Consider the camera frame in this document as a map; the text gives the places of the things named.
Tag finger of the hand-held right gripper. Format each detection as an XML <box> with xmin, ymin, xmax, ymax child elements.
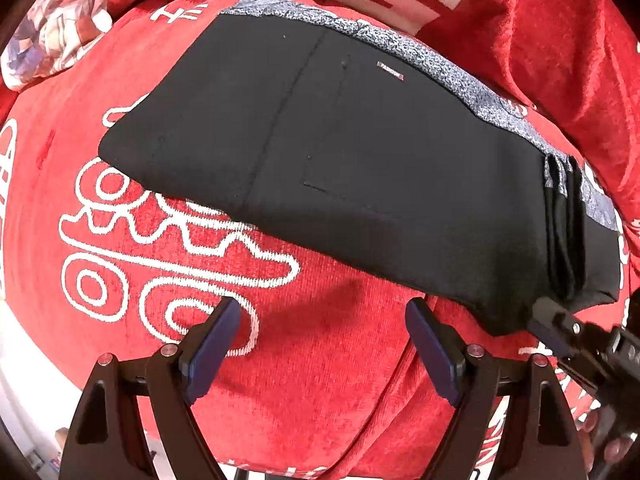
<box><xmin>622</xmin><ymin>287</ymin><xmax>640</xmax><ymax>333</ymax></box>
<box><xmin>527</xmin><ymin>297</ymin><xmax>618</xmax><ymax>386</ymax></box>

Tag black pants with floral stripes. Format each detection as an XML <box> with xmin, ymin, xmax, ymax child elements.
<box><xmin>97</xmin><ymin>0</ymin><xmax>623</xmax><ymax>338</ymax></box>

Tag red printed blanket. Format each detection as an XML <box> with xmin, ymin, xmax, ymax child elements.
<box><xmin>107</xmin><ymin>0</ymin><xmax>640</xmax><ymax>226</ymax></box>

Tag person's right hand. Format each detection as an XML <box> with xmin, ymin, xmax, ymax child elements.
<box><xmin>580</xmin><ymin>412</ymin><xmax>638</xmax><ymax>480</ymax></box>

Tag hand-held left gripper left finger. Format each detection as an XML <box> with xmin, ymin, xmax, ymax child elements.
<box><xmin>60</xmin><ymin>297</ymin><xmax>242</xmax><ymax>480</ymax></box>

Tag colourful printed cloth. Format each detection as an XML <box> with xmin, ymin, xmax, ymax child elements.
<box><xmin>0</xmin><ymin>0</ymin><xmax>113</xmax><ymax>92</ymax></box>

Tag red printed bed sheet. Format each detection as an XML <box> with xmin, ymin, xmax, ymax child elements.
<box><xmin>0</xmin><ymin>0</ymin><xmax>631</xmax><ymax>480</ymax></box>

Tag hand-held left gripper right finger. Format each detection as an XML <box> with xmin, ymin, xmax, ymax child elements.
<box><xmin>405</xmin><ymin>298</ymin><xmax>586</xmax><ymax>480</ymax></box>

